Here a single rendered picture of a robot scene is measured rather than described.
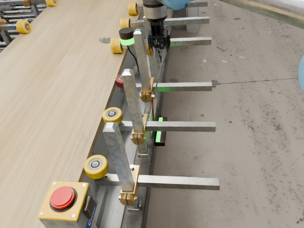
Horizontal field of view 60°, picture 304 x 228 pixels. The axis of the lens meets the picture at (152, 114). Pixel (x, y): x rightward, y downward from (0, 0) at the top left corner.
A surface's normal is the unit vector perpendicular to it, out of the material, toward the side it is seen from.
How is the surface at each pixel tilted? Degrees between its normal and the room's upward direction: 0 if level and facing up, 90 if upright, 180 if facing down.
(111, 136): 90
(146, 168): 0
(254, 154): 0
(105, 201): 0
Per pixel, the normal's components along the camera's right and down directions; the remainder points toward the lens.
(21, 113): -0.11, -0.73
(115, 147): -0.11, 0.69
